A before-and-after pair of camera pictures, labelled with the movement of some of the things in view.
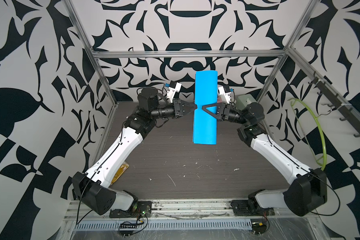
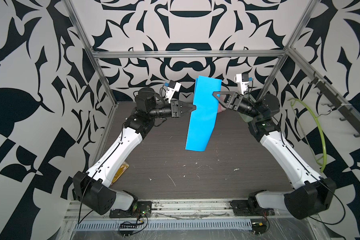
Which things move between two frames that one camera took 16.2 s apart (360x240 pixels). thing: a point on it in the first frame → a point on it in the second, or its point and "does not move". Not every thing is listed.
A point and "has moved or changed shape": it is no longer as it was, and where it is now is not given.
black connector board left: [127, 225] does not move
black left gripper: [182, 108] does not move
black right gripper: [224, 114] → [234, 102]
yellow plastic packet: [120, 172] does not move
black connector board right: [258, 228] does not move
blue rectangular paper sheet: [204, 127] has moved or changed shape
